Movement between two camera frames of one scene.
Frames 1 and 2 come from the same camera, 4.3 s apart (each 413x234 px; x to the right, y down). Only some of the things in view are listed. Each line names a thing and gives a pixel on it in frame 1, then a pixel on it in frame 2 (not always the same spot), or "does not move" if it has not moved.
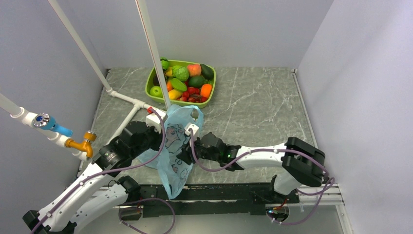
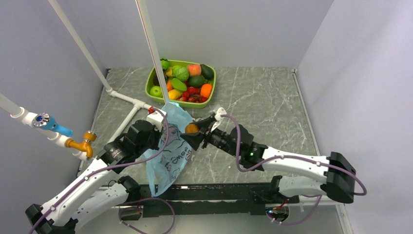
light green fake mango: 177,84 does not move
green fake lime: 197,81 does not move
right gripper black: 187,153 → 195,139
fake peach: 194,69 does not move
